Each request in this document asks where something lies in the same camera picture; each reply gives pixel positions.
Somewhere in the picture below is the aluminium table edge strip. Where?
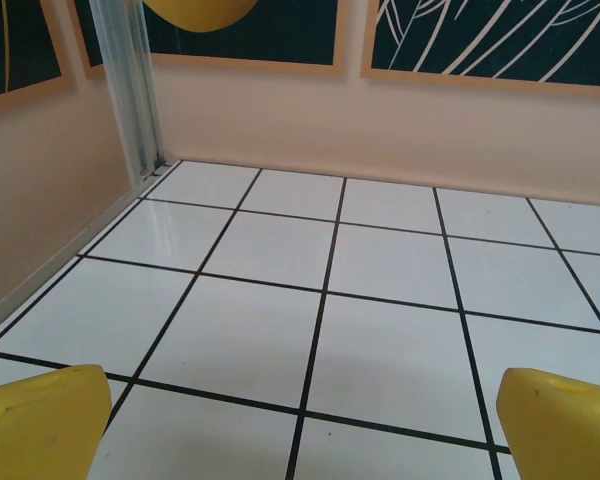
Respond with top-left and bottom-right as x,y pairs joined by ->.
0,160 -> 182,349

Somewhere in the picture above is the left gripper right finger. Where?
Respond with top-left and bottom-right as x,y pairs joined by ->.
496,367 -> 600,480

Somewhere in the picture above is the aluminium corner post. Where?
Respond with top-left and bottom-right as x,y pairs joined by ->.
88,0 -> 167,177

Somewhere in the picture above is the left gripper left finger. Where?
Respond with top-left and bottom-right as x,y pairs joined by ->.
0,364 -> 113,480

